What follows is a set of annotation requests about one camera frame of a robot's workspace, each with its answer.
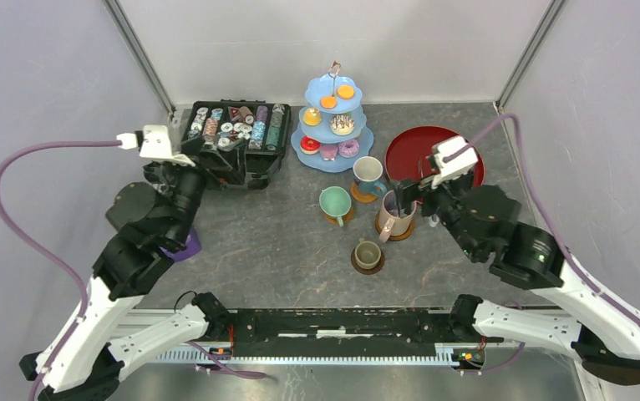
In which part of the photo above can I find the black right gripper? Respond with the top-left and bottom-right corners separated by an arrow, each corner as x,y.
390,165 -> 483,259

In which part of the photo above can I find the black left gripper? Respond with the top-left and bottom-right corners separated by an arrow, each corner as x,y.
166,135 -> 250,246

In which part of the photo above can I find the rose gold marble mug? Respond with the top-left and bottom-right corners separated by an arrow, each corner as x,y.
377,190 -> 418,242

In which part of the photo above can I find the medium brown wooden coaster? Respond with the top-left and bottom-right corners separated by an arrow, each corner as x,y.
374,216 -> 415,241

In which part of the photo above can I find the light orange wooden coaster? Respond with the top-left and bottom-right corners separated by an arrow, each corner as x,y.
350,182 -> 378,204

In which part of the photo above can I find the white mug blue handle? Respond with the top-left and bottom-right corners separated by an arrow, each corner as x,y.
353,156 -> 387,197

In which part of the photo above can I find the dark brown wooden coaster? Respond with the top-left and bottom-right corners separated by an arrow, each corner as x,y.
350,249 -> 385,275

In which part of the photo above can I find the small olive green cup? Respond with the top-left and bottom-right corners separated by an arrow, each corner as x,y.
353,239 -> 382,270

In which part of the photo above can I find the red frosted donut cake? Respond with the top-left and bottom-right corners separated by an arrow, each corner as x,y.
300,135 -> 322,155

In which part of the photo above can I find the tan wooden coaster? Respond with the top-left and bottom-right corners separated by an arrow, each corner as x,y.
323,206 -> 355,226

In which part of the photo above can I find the mint green cup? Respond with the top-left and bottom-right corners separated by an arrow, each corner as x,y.
318,186 -> 352,227

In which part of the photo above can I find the purple sprinkled donut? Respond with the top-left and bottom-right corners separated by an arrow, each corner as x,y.
338,139 -> 361,159

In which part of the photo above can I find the yellow mousse cake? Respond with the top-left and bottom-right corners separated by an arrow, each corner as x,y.
302,107 -> 323,126

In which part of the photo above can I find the pink mousse cake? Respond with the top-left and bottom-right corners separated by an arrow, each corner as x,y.
319,144 -> 338,161

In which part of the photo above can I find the blue three-tier cake stand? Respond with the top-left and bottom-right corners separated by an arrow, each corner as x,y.
291,61 -> 374,173

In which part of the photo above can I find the white chocolate drizzled donut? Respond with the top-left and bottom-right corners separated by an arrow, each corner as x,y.
330,114 -> 355,135

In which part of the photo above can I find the round orange waffle cookie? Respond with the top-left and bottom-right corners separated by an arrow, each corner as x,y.
336,84 -> 355,100

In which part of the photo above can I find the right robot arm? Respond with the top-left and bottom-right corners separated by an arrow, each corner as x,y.
394,178 -> 640,386

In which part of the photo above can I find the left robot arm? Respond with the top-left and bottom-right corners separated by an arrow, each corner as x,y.
20,134 -> 231,400

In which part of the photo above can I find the black poker chip case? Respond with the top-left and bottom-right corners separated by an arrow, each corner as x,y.
181,100 -> 292,190

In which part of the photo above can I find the round red serving tray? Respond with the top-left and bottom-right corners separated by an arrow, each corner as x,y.
384,126 -> 485,187

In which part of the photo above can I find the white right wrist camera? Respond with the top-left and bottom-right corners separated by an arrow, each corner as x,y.
429,135 -> 479,190

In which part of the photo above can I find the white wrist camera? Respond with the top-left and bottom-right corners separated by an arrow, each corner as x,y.
429,135 -> 479,190
116,124 -> 196,167

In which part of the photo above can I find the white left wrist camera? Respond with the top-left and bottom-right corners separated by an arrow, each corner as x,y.
116,124 -> 196,167

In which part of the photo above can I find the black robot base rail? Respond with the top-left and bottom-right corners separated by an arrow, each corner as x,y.
131,307 -> 592,372

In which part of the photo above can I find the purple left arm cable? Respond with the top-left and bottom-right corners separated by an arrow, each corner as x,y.
0,140 -> 124,401

